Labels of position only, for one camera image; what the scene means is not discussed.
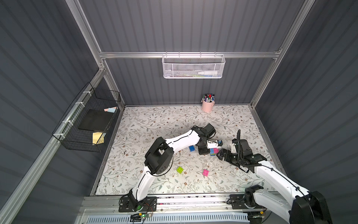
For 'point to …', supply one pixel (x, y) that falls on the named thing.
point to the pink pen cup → (207, 107)
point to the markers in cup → (208, 98)
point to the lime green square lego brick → (180, 170)
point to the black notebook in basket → (96, 120)
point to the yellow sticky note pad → (98, 137)
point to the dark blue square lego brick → (191, 148)
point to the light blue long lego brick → (211, 150)
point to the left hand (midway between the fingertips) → (208, 152)
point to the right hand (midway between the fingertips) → (223, 157)
